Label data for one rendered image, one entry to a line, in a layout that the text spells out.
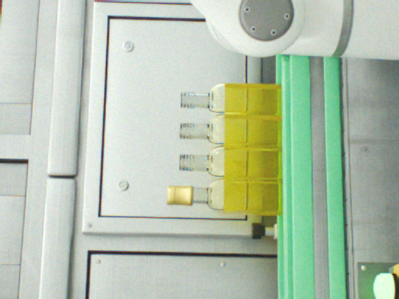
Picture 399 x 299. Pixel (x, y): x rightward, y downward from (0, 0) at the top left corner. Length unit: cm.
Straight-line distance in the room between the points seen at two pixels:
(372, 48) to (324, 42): 6
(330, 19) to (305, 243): 44
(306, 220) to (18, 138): 62
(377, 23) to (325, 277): 47
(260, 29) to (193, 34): 79
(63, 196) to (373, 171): 59
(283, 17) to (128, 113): 77
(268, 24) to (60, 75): 82
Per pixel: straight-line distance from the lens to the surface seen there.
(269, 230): 144
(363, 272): 125
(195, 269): 154
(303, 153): 129
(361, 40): 95
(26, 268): 155
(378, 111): 131
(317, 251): 126
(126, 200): 152
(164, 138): 155
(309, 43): 94
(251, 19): 84
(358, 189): 127
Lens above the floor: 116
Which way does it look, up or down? 2 degrees down
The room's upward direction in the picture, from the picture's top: 89 degrees counter-clockwise
